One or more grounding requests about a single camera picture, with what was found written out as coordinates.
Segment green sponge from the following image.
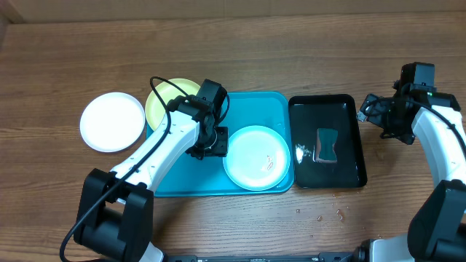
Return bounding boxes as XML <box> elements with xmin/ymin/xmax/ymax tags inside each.
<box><xmin>315</xmin><ymin>128</ymin><xmax>338</xmax><ymax>164</ymax></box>

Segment light blue plate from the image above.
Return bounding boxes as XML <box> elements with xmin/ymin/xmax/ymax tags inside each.
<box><xmin>223</xmin><ymin>125</ymin><xmax>291</xmax><ymax>191</ymax></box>

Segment yellow-green plate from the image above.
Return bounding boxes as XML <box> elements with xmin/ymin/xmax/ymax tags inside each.
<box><xmin>145</xmin><ymin>78</ymin><xmax>200</xmax><ymax>130</ymax></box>

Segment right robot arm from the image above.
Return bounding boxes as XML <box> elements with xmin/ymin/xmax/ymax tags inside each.
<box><xmin>352</xmin><ymin>91</ymin><xmax>465</xmax><ymax>262</ymax></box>

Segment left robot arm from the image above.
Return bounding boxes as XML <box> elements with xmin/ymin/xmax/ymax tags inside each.
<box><xmin>66</xmin><ymin>95</ymin><xmax>228</xmax><ymax>261</ymax></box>

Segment black rectangular tray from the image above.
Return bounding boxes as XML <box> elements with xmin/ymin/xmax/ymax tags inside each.
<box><xmin>288</xmin><ymin>94</ymin><xmax>367</xmax><ymax>188</ymax></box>

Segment white plate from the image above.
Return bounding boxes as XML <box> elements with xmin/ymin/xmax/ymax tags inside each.
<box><xmin>79</xmin><ymin>92</ymin><xmax>146</xmax><ymax>153</ymax></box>

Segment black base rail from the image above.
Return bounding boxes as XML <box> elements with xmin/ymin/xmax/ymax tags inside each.
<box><xmin>162</xmin><ymin>252</ymin><xmax>355</xmax><ymax>262</ymax></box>

